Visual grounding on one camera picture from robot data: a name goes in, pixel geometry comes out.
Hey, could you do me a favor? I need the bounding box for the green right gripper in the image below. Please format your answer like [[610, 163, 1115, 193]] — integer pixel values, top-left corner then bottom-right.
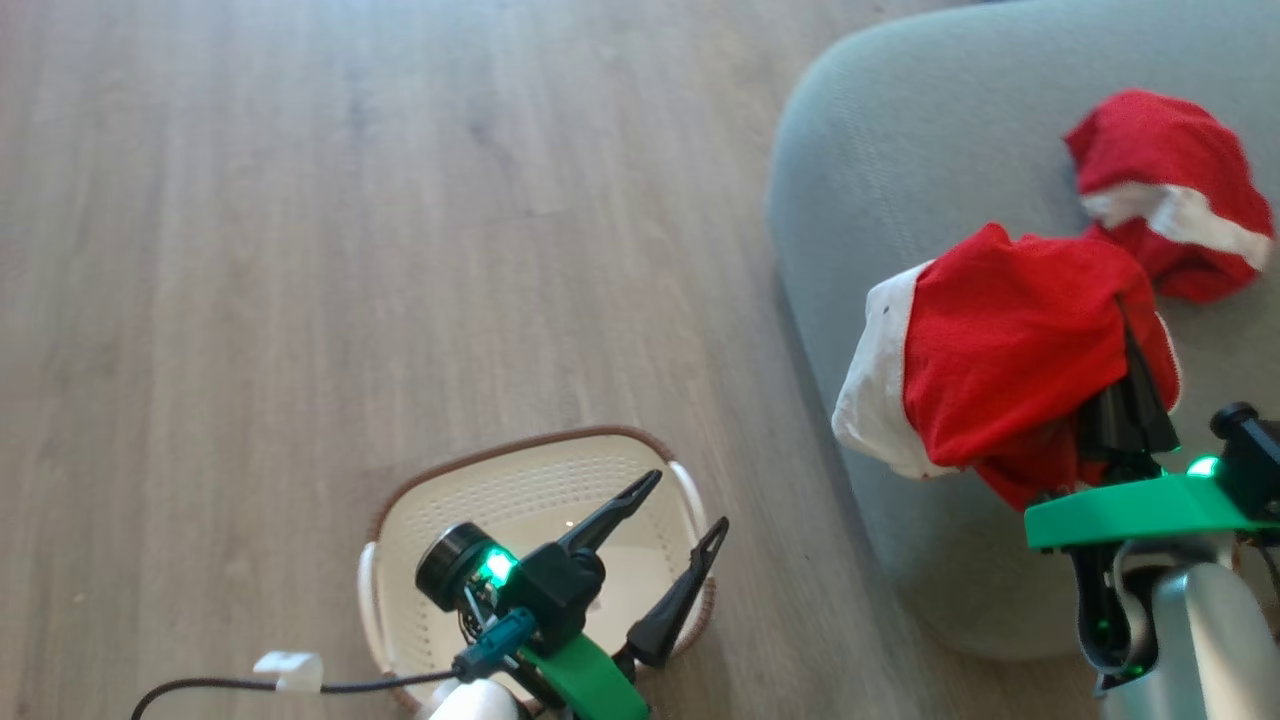
[[1023, 296, 1280, 552]]

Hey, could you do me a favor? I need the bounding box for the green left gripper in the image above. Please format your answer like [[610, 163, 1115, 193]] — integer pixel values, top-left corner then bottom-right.
[[518, 469, 731, 720]]

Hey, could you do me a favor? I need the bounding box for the red white smooth garment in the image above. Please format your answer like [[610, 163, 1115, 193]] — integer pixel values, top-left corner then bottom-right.
[[831, 222, 1184, 512]]

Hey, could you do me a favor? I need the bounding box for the red white fleece garment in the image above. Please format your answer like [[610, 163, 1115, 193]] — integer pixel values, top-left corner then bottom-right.
[[1062, 88, 1277, 305]]

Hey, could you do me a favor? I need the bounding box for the cream plastic laundry basket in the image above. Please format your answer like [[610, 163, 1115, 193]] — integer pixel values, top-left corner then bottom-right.
[[357, 426, 718, 713]]

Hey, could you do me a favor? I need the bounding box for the grey fabric sofa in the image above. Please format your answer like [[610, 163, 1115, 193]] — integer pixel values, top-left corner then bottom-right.
[[767, 0, 1280, 663]]

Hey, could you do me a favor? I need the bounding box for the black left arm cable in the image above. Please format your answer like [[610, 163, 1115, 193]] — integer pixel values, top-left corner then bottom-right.
[[130, 607, 539, 720]]

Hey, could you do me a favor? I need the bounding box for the white left cable tag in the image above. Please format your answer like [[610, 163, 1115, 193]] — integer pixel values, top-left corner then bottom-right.
[[252, 650, 325, 694]]

